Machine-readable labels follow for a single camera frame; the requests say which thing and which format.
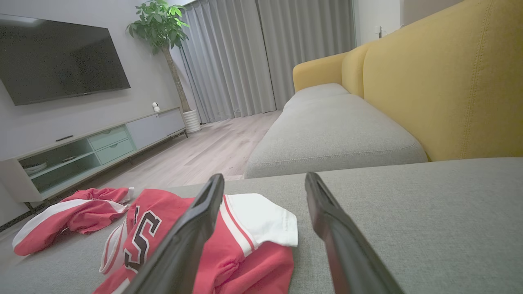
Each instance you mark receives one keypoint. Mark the black remote control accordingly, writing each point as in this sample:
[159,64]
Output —
[64,138]

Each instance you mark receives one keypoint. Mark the grey pleated curtain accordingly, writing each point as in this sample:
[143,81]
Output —
[310,41]
[224,61]

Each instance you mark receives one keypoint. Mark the white wall socket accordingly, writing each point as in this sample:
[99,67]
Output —
[380,32]

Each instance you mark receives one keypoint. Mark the white green TV cabinet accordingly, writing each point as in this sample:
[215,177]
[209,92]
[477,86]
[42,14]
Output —
[155,126]

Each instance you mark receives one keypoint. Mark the white ribbed plant pot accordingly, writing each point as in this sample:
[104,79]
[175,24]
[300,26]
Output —
[192,121]

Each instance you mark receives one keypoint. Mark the small white home camera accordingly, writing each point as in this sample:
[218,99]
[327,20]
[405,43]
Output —
[155,107]

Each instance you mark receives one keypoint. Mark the red white basketball jersey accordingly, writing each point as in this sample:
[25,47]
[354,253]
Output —
[229,261]

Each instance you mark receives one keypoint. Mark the yellow and grey sofa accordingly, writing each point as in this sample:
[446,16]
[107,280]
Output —
[429,224]

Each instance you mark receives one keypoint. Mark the yellow sofa backrest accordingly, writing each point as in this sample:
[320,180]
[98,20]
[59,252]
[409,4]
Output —
[441,81]

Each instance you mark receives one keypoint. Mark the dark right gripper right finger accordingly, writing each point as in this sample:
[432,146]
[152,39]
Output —
[347,253]

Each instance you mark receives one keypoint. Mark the stacked white bowls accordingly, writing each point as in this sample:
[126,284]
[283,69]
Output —
[36,168]

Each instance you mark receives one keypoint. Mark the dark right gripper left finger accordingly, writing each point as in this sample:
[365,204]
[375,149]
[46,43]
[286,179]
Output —
[184,249]

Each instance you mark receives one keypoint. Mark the grey sofa seat cushion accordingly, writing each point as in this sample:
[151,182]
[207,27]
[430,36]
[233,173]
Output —
[327,139]
[316,90]

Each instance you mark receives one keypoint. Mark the green leafy indoor tree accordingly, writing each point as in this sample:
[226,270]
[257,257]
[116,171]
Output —
[159,24]

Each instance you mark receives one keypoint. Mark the black flat screen television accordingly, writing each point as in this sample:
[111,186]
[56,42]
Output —
[57,57]

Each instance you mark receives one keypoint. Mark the pale green cabinet drawer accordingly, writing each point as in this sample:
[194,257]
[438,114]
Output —
[115,151]
[108,137]

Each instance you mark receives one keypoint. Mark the red white basketball shorts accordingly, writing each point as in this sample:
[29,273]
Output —
[81,216]

